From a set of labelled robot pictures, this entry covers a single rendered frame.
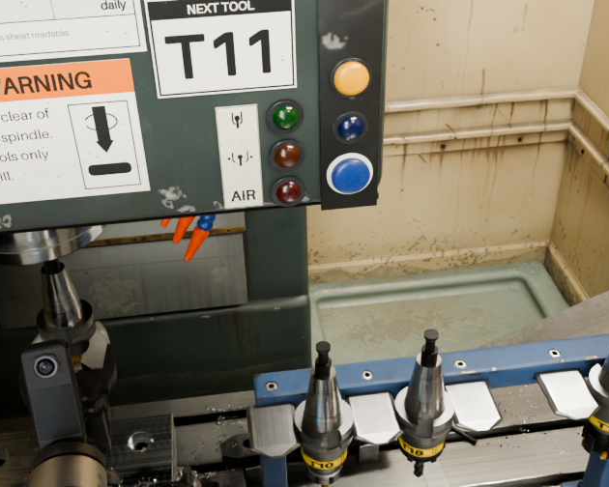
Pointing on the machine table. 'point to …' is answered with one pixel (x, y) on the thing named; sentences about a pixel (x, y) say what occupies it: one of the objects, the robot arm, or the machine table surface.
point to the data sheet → (58, 29)
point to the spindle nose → (35, 245)
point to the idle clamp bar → (238, 458)
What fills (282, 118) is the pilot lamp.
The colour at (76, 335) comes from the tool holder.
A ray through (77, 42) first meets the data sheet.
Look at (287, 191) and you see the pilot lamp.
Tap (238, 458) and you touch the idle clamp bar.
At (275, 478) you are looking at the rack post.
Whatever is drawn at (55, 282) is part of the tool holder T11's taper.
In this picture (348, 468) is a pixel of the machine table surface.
